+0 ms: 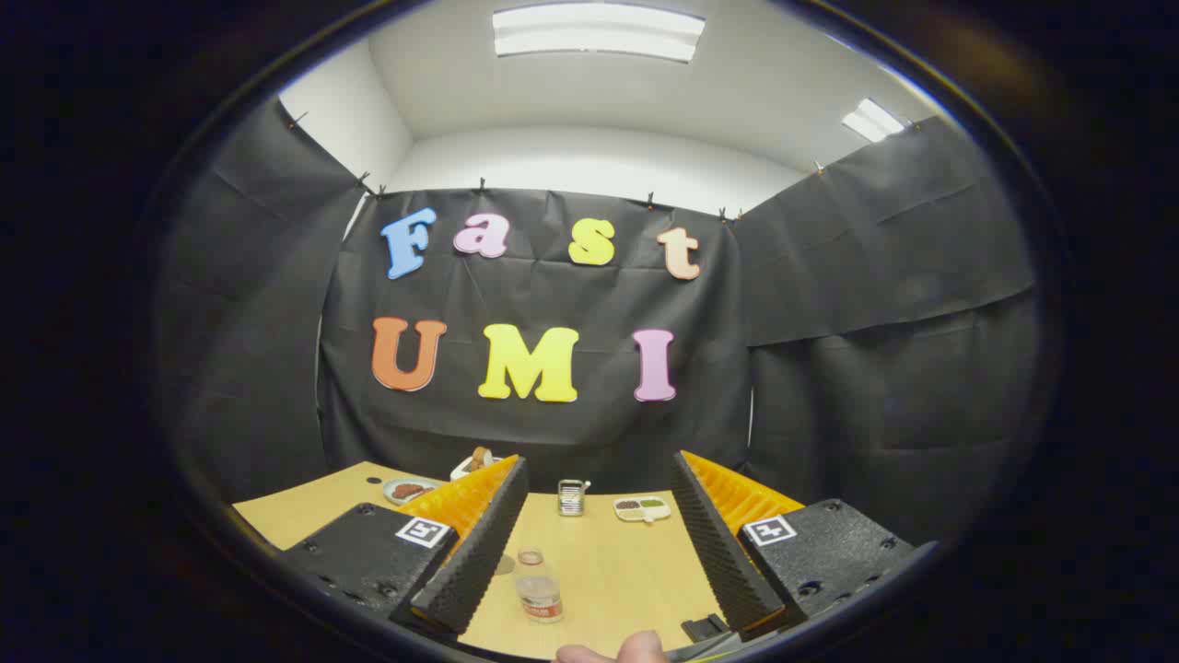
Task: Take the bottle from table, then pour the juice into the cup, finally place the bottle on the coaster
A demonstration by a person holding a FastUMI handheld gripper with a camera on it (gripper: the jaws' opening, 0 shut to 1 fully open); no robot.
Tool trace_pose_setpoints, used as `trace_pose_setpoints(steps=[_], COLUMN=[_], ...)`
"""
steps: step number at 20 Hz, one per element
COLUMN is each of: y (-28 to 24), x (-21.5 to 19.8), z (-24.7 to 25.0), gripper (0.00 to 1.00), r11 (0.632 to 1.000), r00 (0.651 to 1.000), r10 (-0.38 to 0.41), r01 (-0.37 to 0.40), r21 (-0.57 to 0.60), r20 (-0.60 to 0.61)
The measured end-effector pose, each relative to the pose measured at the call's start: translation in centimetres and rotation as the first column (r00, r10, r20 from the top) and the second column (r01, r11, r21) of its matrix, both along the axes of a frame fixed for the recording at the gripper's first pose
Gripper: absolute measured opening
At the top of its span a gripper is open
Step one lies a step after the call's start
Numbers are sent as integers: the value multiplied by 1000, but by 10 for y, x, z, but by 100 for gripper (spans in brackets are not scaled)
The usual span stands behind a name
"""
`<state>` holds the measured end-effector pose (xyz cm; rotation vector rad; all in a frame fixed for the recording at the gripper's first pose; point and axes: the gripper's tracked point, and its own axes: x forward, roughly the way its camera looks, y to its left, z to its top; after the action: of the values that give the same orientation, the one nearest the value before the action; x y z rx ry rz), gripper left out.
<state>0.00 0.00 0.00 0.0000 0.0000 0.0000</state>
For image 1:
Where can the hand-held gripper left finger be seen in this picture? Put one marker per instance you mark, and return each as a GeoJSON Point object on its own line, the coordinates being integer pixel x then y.
{"type": "Point", "coordinates": [479, 552]}

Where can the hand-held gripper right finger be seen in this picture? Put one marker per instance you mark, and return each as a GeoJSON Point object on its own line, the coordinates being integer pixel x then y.
{"type": "Point", "coordinates": [718, 552]}

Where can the round brown coaster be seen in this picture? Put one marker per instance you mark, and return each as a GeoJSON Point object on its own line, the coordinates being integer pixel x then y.
{"type": "Point", "coordinates": [505, 564]}

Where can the clear plastic juice bottle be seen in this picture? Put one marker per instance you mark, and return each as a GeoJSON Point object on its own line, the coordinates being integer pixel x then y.
{"type": "Point", "coordinates": [539, 589]}

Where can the white toaster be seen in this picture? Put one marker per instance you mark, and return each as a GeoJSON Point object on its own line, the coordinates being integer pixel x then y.
{"type": "Point", "coordinates": [463, 471]}

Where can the white divided spice dish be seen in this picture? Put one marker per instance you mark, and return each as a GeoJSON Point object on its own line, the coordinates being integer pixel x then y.
{"type": "Point", "coordinates": [642, 507]}

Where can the pale green plate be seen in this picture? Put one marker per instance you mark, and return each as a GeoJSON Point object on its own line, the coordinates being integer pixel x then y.
{"type": "Point", "coordinates": [412, 491]}

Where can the wooden table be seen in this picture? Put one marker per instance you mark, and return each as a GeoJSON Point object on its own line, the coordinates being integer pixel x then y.
{"type": "Point", "coordinates": [626, 571]}

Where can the brown bread slice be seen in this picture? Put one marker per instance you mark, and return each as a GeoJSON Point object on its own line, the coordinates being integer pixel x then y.
{"type": "Point", "coordinates": [481, 456]}

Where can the small ceiling light panel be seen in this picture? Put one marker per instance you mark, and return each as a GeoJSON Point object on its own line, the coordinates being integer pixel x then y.
{"type": "Point", "coordinates": [873, 121]}

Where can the large ceiling light panel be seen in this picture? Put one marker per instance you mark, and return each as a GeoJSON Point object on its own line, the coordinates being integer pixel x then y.
{"type": "Point", "coordinates": [599, 32]}

